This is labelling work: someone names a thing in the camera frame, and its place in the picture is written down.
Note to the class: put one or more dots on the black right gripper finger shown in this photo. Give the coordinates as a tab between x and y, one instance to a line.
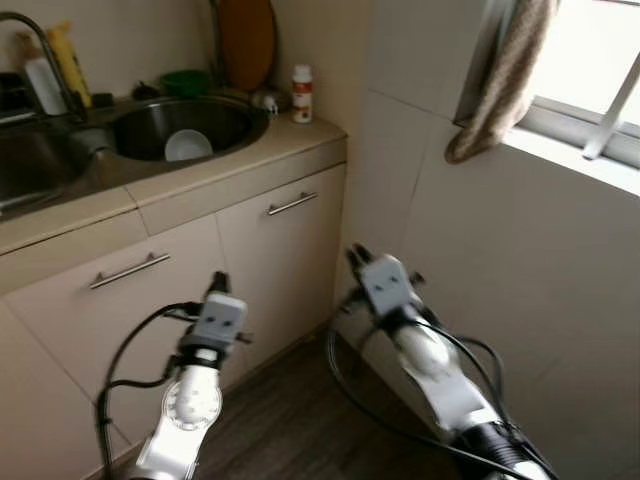
365	253
354	257

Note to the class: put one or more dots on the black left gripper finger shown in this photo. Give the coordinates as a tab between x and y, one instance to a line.
225	285
213	285

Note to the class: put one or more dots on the white ceramic plate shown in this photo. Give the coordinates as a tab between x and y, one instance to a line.
188	147

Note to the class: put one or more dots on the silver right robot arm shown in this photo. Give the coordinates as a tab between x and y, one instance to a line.
440	380

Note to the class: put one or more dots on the beige cabinet door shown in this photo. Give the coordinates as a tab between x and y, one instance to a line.
120	330
40	420
290	270

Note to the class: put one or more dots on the stainless steel double sink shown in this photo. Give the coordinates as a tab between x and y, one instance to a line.
230	122

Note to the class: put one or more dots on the white bottle red label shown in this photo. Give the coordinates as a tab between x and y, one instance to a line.
302	100

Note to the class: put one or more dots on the grey dish cloth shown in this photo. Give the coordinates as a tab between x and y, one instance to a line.
88	145

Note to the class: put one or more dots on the green plastic bowl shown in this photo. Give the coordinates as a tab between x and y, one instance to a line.
185	82

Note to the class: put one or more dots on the black sink stopper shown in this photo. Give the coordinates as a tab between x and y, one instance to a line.
145	90

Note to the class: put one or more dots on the small black sponge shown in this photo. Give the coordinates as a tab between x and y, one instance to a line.
100	100

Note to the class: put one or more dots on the brown patterned curtain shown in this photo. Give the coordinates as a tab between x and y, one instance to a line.
505	80

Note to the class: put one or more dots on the round wooden cutting board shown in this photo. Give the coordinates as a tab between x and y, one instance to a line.
247	40

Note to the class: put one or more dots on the white plastic bottle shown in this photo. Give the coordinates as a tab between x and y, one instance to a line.
42	88

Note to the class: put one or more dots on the yellow dish soap bottle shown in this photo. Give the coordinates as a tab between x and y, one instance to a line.
68	60

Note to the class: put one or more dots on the white window bar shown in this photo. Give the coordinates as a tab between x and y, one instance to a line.
612	105

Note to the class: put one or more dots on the flexible spring steel faucet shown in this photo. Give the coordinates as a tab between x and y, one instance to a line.
50	55

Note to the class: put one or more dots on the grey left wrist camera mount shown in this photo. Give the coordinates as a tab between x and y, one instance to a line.
218	320

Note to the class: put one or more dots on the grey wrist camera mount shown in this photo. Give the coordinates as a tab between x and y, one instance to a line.
385	285
218	320

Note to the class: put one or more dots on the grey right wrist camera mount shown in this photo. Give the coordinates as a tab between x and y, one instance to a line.
385	285

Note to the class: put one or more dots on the grey window frame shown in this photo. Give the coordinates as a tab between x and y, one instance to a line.
570	120

